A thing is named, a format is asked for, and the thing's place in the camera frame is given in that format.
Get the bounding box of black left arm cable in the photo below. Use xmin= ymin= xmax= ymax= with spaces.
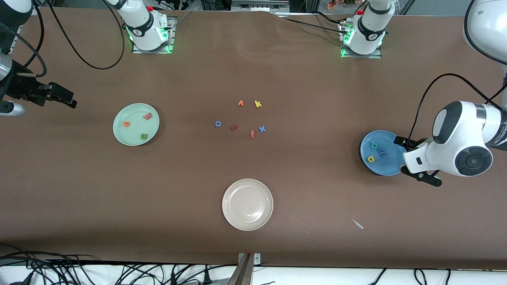
xmin=408 ymin=0 xmax=507 ymax=139

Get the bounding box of grey metal bracket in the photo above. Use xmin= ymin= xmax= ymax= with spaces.
xmin=237 ymin=253 xmax=262 ymax=285

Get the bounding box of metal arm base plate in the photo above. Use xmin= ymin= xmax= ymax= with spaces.
xmin=132 ymin=16 xmax=175 ymax=54
xmin=340 ymin=22 xmax=383 ymax=59

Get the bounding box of beige plate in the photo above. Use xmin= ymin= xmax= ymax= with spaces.
xmin=222 ymin=179 xmax=274 ymax=231

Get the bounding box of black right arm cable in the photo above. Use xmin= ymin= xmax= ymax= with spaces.
xmin=0 ymin=0 xmax=126 ymax=78

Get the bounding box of aluminium frame bar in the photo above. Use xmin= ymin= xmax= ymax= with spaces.
xmin=232 ymin=0 xmax=290 ymax=12

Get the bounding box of blue plate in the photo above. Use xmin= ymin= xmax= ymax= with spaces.
xmin=360 ymin=130 xmax=409 ymax=176

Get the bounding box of black base power cable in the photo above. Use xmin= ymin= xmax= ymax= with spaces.
xmin=277 ymin=11 xmax=349 ymax=34

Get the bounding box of mint green plate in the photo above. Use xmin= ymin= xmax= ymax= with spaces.
xmin=113 ymin=103 xmax=160 ymax=146

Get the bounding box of brown table cover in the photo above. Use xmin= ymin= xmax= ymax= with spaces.
xmin=0 ymin=6 xmax=507 ymax=270

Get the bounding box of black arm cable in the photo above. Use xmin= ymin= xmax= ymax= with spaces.
xmin=0 ymin=0 xmax=126 ymax=78
xmin=408 ymin=0 xmax=507 ymax=139

